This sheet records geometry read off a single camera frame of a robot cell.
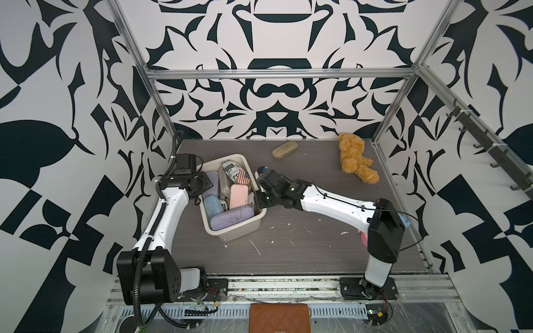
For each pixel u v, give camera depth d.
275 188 0.61
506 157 0.55
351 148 1.05
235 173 0.84
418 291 0.76
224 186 0.81
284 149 1.12
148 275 0.40
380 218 0.51
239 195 0.79
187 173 0.62
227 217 0.73
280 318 0.67
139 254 0.40
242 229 0.72
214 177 0.87
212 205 0.76
